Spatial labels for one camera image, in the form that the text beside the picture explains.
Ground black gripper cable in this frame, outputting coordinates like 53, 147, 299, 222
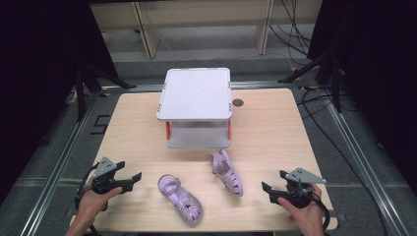
74, 162, 99, 210
311, 191, 331, 232

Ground metal floor rail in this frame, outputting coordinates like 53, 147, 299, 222
19, 91, 103, 236
99, 81, 318, 92
323, 94, 409, 236

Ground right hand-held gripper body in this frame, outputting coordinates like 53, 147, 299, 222
269, 167, 328, 209

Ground black tripod stand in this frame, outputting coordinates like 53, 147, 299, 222
277, 42, 344, 114
74, 60, 138, 123

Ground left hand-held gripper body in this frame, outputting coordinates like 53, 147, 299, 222
91, 156, 136, 195

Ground person's left hand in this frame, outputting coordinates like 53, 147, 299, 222
77, 186, 123, 227

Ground white shoe rack orange legs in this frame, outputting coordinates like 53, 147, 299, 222
155, 67, 233, 150

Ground person's right hand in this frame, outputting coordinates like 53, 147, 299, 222
277, 183, 326, 231

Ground light wooden shelf unit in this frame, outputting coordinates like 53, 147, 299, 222
89, 0, 324, 60

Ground purple jelly sandal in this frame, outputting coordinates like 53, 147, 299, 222
157, 173, 205, 227
209, 148, 245, 198

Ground long black floor cable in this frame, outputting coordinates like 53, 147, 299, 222
299, 88, 392, 236

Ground bundle of black hanging cables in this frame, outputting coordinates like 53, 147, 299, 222
268, 0, 313, 67

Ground black curtain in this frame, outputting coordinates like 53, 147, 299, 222
0, 0, 120, 205
307, 0, 417, 190

